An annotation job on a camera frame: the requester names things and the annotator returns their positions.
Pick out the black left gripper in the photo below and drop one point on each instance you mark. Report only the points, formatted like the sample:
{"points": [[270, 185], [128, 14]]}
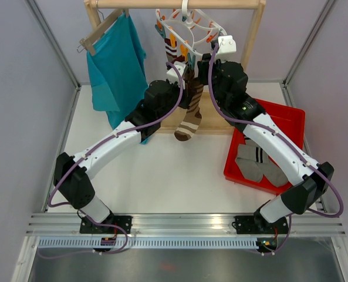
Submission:
{"points": [[187, 95]]}

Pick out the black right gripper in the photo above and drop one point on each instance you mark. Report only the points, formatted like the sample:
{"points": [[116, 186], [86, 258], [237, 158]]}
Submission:
{"points": [[203, 66]]}

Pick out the teal clothespin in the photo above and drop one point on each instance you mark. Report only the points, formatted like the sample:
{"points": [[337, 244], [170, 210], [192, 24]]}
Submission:
{"points": [[191, 61]]}

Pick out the beige sock maroon striped cuff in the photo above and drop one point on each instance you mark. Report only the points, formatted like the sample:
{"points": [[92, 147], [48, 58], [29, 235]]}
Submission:
{"points": [[170, 49]]}

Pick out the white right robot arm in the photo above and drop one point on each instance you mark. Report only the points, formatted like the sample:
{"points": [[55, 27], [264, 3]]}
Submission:
{"points": [[309, 179]]}

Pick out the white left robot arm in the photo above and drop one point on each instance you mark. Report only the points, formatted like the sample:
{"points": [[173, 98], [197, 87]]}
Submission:
{"points": [[73, 174]]}

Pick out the wooden clothes hanger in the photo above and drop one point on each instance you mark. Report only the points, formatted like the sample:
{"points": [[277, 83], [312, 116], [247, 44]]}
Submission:
{"points": [[99, 27]]}

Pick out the teal t-shirt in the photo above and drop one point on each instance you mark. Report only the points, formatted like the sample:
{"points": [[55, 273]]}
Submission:
{"points": [[116, 71]]}

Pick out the grey sock black stripes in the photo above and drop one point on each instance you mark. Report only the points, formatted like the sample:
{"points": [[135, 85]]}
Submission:
{"points": [[272, 172]]}

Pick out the red plastic tray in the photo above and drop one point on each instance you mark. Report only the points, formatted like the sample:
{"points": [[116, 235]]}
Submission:
{"points": [[291, 121]]}

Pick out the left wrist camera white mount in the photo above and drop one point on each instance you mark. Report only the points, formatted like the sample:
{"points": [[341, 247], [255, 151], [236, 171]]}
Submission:
{"points": [[176, 71]]}

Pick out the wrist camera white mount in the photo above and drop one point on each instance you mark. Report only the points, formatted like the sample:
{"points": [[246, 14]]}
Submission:
{"points": [[176, 71], [226, 48]]}

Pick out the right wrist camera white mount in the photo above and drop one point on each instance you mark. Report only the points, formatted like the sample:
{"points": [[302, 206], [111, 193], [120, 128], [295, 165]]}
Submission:
{"points": [[226, 48]]}

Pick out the white clip hanger frame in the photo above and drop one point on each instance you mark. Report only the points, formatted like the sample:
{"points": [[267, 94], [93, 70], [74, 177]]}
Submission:
{"points": [[194, 29]]}

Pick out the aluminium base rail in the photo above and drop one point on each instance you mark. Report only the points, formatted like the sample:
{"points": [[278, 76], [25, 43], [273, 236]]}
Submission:
{"points": [[180, 225]]}

